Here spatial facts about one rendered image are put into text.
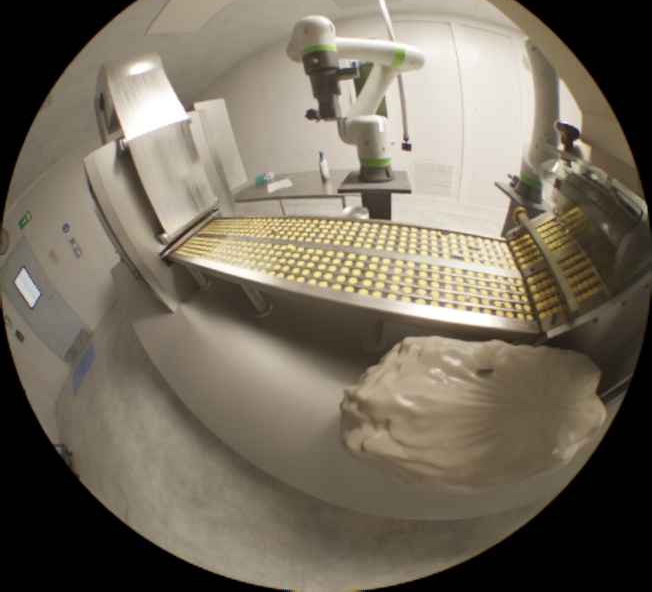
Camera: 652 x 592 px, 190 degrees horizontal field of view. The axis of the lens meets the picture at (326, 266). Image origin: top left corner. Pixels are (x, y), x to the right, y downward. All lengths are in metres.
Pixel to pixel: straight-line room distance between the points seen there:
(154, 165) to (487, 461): 0.73
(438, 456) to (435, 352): 0.09
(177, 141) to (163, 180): 0.12
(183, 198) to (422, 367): 0.62
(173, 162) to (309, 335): 0.56
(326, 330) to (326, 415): 0.17
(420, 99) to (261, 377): 2.68
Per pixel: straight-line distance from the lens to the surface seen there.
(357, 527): 1.29
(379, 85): 0.97
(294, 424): 0.36
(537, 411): 0.23
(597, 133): 0.41
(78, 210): 4.16
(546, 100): 0.81
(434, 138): 2.63
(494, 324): 0.27
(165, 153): 0.61
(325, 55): 0.57
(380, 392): 0.18
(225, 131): 0.89
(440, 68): 2.73
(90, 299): 4.28
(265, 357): 0.42
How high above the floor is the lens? 1.14
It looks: 40 degrees down
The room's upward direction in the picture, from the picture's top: 12 degrees counter-clockwise
